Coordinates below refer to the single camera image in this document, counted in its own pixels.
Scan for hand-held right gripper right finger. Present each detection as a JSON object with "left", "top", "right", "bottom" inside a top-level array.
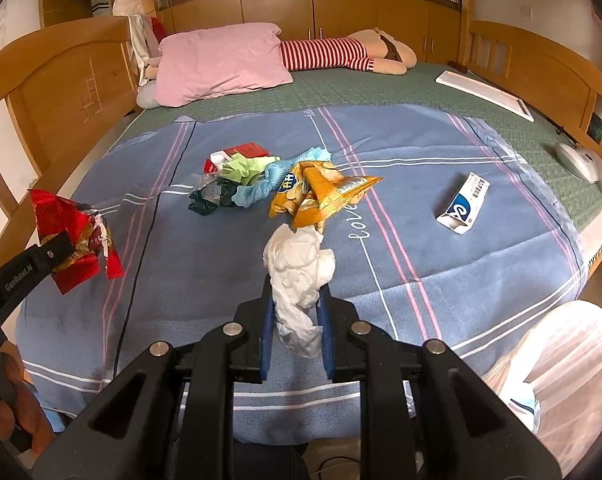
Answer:
[{"left": 318, "top": 287, "right": 562, "bottom": 480}]

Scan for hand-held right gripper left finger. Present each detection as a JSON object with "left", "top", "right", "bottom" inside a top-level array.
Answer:
[{"left": 33, "top": 275, "right": 277, "bottom": 480}]

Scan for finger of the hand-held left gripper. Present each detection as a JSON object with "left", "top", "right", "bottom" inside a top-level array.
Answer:
[{"left": 35, "top": 232, "right": 79, "bottom": 277}]

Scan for red snack wrapper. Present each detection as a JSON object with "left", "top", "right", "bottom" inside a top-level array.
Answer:
[{"left": 28, "top": 189, "right": 125, "bottom": 295}]

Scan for white tissue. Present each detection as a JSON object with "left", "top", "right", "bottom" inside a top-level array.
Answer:
[{"left": 262, "top": 224, "right": 335, "bottom": 358}]

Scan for yellow chips bag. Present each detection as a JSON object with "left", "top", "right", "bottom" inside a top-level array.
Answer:
[{"left": 268, "top": 159, "right": 384, "bottom": 231}]

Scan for dark green wrapper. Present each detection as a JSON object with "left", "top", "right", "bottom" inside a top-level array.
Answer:
[{"left": 188, "top": 180, "right": 242, "bottom": 217}]

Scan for light blue cloth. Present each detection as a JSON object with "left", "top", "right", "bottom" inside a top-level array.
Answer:
[{"left": 231, "top": 146, "right": 334, "bottom": 208}]

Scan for clear plastic wrapper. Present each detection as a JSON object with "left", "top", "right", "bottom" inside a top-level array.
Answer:
[{"left": 198, "top": 170, "right": 227, "bottom": 196}]

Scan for green paper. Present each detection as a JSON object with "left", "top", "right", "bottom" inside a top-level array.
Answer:
[{"left": 223, "top": 152, "right": 281, "bottom": 186}]

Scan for red cardboard box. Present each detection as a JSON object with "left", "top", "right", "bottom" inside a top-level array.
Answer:
[{"left": 204, "top": 141, "right": 270, "bottom": 173}]

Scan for white and blue toothpaste box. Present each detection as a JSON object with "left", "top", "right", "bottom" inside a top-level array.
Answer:
[{"left": 435, "top": 172, "right": 491, "bottom": 236}]

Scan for white plastic bag red print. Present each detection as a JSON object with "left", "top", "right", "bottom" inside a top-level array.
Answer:
[{"left": 481, "top": 300, "right": 602, "bottom": 466}]

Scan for person's left hand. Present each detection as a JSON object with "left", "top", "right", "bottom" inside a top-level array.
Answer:
[{"left": 0, "top": 352, "right": 56, "bottom": 456}]

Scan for blue plaid blanket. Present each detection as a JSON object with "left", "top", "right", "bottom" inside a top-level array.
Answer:
[{"left": 16, "top": 102, "right": 589, "bottom": 448}]

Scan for light blue cushion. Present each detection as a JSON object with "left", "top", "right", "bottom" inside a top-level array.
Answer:
[{"left": 136, "top": 82, "right": 162, "bottom": 110}]

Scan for white and red cloth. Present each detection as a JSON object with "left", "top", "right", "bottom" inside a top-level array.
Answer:
[{"left": 128, "top": 14, "right": 169, "bottom": 86}]

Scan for pink pillow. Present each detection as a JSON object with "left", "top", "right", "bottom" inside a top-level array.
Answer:
[{"left": 153, "top": 22, "right": 294, "bottom": 108}]

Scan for green bed mat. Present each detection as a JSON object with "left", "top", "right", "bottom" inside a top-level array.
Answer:
[{"left": 98, "top": 62, "right": 602, "bottom": 228}]

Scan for plush doll striped shirt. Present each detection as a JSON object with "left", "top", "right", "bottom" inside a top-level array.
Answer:
[{"left": 280, "top": 27, "right": 417, "bottom": 77}]

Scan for white mattress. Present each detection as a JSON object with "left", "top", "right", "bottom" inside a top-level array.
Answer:
[{"left": 578, "top": 195, "right": 602, "bottom": 281}]

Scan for white flat board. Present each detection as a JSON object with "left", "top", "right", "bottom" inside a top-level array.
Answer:
[{"left": 435, "top": 69, "right": 535, "bottom": 123}]

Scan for white plastic device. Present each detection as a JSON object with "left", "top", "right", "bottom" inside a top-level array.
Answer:
[{"left": 554, "top": 142, "right": 602, "bottom": 184}]

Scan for wooden bunk bed frame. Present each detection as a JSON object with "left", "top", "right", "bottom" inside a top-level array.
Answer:
[{"left": 0, "top": 0, "right": 602, "bottom": 281}]

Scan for wooden wall cabinet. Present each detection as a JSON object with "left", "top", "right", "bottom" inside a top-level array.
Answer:
[{"left": 158, "top": 0, "right": 464, "bottom": 66}]

